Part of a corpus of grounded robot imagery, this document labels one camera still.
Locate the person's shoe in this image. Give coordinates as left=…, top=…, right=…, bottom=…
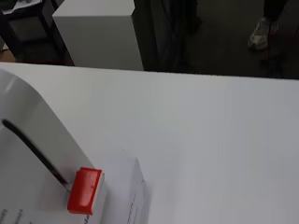
left=247, top=16, right=280, bottom=52

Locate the dark side table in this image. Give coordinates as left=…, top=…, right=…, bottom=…
left=0, top=0, right=68, bottom=65

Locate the red toaster lever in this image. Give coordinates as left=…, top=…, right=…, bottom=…
left=66, top=166, right=106, bottom=217

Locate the steel toaster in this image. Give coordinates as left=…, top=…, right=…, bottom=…
left=0, top=68, right=108, bottom=224

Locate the white pedestal box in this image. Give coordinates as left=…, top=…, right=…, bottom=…
left=51, top=0, right=145, bottom=72

